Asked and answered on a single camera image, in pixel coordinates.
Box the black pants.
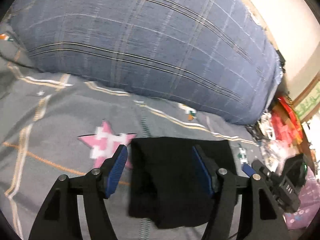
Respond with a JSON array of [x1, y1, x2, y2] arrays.
[[128, 137, 236, 229]]

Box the purple floral cloth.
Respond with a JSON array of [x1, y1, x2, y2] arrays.
[[284, 167, 319, 230]]

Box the red and white clutter pile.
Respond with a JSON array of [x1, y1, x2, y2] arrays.
[[256, 96, 303, 174]]

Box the grey star-patterned bedsheet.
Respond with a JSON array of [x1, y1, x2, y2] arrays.
[[1, 23, 261, 239]]

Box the blue plaid pillow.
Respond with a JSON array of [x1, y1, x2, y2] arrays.
[[10, 0, 283, 125]]

